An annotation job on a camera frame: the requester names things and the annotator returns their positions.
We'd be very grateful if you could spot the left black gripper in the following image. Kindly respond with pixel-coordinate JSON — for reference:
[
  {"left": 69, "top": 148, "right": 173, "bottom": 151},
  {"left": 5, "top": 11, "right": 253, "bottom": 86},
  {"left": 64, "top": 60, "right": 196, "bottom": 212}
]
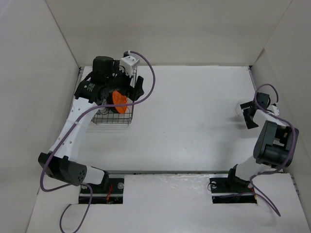
[{"left": 106, "top": 62, "right": 144, "bottom": 101}]

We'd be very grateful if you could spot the orange plate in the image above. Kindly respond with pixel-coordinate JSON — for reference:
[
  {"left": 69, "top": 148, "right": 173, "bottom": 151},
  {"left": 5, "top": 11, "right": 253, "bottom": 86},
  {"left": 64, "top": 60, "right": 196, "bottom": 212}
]
[{"left": 112, "top": 91, "right": 127, "bottom": 114}]

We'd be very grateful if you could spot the white plate green rim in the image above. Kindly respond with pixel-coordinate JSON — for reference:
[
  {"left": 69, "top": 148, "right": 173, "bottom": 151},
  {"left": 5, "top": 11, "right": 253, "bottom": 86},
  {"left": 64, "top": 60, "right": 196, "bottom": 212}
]
[{"left": 96, "top": 107, "right": 110, "bottom": 115}]

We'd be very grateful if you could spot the clear glass plate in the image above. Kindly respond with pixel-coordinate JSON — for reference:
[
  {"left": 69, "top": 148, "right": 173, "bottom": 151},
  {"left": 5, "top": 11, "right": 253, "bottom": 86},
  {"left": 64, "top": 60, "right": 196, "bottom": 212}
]
[{"left": 235, "top": 103, "right": 243, "bottom": 118}]

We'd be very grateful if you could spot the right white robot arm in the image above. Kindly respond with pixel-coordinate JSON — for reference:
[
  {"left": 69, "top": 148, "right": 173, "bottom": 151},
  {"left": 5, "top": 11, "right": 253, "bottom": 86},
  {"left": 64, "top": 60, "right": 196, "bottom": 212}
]
[{"left": 225, "top": 92, "right": 299, "bottom": 191}]

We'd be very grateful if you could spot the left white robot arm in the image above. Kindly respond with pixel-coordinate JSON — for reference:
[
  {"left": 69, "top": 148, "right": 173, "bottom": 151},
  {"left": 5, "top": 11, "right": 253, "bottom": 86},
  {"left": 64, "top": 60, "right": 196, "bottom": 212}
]
[{"left": 38, "top": 51, "right": 144, "bottom": 193}]

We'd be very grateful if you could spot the grey wire dish rack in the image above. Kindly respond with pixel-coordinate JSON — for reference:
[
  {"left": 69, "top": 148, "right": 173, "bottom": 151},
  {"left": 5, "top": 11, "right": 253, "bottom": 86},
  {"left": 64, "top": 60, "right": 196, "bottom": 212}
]
[{"left": 92, "top": 69, "right": 137, "bottom": 124}]

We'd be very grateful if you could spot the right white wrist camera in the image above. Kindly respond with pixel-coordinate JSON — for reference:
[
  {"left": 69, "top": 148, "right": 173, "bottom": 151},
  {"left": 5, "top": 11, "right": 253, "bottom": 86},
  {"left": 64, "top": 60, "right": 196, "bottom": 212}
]
[{"left": 269, "top": 104, "right": 280, "bottom": 116}]

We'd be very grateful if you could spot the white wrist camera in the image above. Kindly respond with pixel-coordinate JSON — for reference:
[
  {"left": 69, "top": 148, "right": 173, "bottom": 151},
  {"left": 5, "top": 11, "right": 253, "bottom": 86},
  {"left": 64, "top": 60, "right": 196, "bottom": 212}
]
[
  {"left": 269, "top": 104, "right": 280, "bottom": 116},
  {"left": 119, "top": 55, "right": 140, "bottom": 77}
]

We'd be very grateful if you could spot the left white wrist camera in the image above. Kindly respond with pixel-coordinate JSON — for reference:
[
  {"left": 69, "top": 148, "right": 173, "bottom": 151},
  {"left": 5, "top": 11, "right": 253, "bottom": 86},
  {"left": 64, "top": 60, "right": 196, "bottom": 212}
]
[{"left": 119, "top": 55, "right": 140, "bottom": 77}]

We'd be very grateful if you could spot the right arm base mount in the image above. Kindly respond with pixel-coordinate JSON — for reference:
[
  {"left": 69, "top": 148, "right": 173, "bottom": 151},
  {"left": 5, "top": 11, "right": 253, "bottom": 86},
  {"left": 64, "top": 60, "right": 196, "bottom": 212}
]
[{"left": 207, "top": 177, "right": 257, "bottom": 204}]

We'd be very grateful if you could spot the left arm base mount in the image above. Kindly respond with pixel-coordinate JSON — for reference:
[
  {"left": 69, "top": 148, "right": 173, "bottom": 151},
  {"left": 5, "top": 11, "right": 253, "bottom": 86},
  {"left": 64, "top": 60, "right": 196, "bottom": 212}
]
[{"left": 89, "top": 174, "right": 125, "bottom": 204}]

